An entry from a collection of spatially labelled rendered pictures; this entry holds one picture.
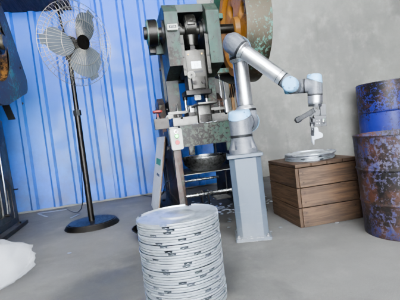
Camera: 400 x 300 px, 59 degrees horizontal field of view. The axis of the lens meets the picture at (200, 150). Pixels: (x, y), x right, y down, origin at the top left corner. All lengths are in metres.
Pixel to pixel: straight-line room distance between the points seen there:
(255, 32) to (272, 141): 1.87
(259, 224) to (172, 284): 0.78
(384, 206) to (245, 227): 0.65
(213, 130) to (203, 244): 1.31
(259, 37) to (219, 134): 0.69
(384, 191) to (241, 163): 0.66
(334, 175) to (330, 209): 0.19
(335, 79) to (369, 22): 0.82
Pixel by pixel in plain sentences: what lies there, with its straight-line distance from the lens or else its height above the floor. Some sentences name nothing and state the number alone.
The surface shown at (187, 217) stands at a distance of 1.22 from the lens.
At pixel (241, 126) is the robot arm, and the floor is 0.59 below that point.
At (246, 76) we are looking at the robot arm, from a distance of 1.99.
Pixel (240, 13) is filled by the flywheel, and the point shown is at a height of 1.40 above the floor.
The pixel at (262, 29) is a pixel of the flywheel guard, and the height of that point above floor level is 1.20.
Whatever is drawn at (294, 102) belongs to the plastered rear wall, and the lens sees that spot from 4.17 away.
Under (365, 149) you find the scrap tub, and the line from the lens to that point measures 1.79.
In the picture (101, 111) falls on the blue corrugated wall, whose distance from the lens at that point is 3.68.
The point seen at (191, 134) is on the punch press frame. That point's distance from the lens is 2.34.
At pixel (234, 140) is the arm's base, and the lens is 1.83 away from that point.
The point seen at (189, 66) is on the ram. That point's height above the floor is 1.06.
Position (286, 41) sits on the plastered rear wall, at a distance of 4.25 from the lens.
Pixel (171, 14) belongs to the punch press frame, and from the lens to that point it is 2.58.
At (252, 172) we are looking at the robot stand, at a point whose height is 0.35.
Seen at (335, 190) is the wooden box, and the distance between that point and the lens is 2.09.
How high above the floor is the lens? 0.59
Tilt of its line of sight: 3 degrees down
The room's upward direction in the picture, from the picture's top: 7 degrees counter-clockwise
